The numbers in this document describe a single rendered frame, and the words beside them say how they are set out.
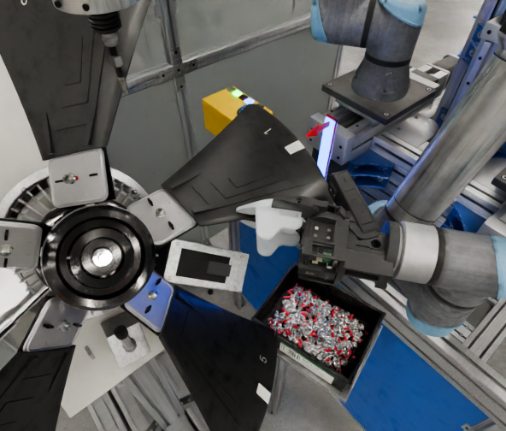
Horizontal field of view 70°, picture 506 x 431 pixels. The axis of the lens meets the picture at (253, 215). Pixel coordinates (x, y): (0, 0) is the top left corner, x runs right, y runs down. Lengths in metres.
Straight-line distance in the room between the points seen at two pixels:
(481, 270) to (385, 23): 0.66
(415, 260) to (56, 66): 0.49
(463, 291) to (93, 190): 0.47
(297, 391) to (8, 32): 1.45
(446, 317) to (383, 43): 0.67
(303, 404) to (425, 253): 1.21
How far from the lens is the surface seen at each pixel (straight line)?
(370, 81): 1.05
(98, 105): 0.48
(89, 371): 0.78
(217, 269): 0.65
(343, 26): 1.00
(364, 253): 0.47
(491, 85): 0.52
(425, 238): 0.48
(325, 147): 0.71
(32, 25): 0.57
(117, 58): 0.38
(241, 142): 0.59
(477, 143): 0.54
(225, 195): 0.52
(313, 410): 1.62
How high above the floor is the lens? 1.56
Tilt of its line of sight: 49 degrees down
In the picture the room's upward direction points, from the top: straight up
